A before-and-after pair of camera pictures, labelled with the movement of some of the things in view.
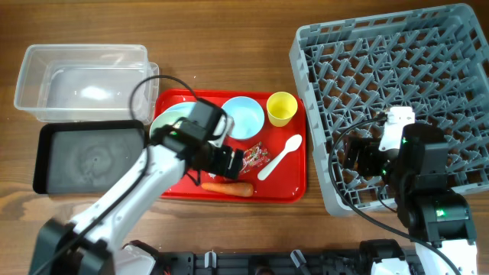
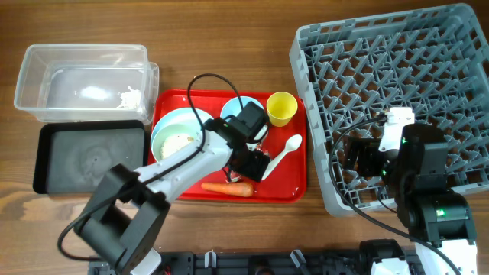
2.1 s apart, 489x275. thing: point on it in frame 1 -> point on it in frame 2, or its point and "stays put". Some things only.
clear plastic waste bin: x=74 y=82 stays put
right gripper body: x=351 y=155 stays put
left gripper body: x=234 y=164 -> x=251 y=165
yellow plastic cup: x=281 y=108 stays put
